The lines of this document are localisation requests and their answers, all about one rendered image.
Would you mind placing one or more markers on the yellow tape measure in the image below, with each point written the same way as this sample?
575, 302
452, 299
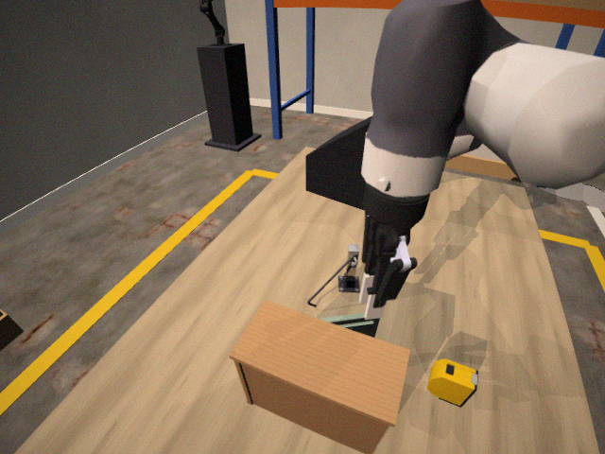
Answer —
452, 382

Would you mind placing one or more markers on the brown wooden cabinet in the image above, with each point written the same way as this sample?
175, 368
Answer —
322, 374

